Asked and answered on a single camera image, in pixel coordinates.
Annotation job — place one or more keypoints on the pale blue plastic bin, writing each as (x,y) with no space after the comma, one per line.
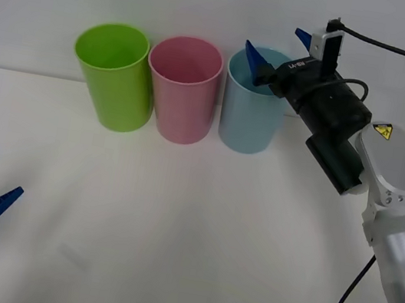
(246,124)

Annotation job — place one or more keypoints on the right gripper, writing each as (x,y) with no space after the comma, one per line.
(296,81)

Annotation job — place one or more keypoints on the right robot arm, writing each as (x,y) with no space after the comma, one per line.
(390,167)

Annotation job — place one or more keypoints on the green plastic bin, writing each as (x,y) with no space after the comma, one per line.
(118,98)

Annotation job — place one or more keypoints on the pink plastic bin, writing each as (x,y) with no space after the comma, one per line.
(181,113)

